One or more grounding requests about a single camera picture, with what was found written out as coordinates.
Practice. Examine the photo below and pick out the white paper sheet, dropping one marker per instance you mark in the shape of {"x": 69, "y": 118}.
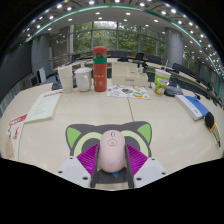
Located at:
{"x": 43, "y": 106}

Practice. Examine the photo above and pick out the group of dark chairs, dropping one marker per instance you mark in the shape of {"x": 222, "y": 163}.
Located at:
{"x": 155, "y": 59}

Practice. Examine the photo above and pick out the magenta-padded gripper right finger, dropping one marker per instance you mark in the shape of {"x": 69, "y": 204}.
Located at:
{"x": 136, "y": 160}

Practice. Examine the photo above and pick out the black desk device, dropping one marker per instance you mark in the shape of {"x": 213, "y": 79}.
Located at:
{"x": 174, "y": 91}

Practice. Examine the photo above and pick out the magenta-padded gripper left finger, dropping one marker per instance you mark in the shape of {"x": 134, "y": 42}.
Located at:
{"x": 87, "y": 159}

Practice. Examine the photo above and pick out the beige cardboard box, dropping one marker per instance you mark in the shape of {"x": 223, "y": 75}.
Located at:
{"x": 129, "y": 76}

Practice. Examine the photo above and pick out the cat face mouse pad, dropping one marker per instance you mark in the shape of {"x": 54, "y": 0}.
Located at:
{"x": 85, "y": 131}

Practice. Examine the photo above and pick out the group of ceiling lights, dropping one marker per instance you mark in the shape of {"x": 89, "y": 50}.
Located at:
{"x": 128, "y": 13}

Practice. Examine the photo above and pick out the colourful printed leaflet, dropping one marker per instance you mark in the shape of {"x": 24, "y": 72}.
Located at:
{"x": 128, "y": 92}

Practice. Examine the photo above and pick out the white lidded mug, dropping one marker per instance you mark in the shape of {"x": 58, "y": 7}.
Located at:
{"x": 83, "y": 80}

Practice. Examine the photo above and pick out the long curved conference desk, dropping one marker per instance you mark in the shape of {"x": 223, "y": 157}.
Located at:
{"x": 186, "y": 80}

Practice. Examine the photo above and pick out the red drink bottle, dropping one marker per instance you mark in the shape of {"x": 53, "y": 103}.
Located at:
{"x": 100, "y": 73}

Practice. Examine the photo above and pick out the pink computer mouse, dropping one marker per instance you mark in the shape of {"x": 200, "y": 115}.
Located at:
{"x": 112, "y": 151}

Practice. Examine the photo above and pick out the tall white cup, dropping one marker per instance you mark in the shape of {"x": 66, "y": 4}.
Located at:
{"x": 66, "y": 79}

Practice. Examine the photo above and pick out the printed green white paper cup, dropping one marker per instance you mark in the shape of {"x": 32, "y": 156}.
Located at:
{"x": 161, "y": 82}

